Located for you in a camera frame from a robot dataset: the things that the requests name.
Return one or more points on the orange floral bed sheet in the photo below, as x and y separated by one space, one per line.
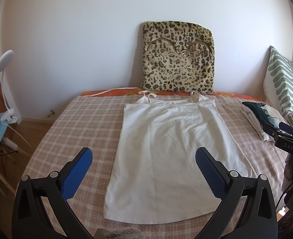
134 90

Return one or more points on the leopard print cushion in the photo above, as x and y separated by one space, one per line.
178 57

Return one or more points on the dark green folded garment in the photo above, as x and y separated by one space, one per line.
259 112

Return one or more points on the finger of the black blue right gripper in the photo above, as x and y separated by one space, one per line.
258 216

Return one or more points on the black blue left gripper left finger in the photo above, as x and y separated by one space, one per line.
30 218

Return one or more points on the white clip-on desk lamp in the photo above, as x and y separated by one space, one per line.
9 115

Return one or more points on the white camisole top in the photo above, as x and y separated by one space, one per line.
155 178

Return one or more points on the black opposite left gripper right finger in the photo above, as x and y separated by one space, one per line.
284 131

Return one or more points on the white folded clothes stack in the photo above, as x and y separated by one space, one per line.
277 117

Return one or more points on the beige checked bed blanket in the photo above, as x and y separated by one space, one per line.
95 122

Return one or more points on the green striped white pillow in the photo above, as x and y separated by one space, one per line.
278 84

